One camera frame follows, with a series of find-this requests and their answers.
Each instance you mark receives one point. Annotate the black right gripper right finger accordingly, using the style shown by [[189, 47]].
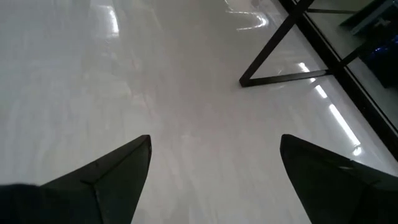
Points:
[[335, 193]]

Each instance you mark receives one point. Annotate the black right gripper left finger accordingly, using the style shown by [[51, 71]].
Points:
[[109, 193]]

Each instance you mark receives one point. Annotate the teal metal bar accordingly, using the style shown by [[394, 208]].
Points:
[[370, 18]]

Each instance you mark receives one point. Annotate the dark blue object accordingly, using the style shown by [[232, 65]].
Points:
[[384, 62]]

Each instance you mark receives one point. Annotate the black frame wooden shelf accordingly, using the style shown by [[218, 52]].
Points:
[[271, 46]]

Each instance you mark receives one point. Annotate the black metal table frame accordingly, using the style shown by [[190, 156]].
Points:
[[367, 109]]

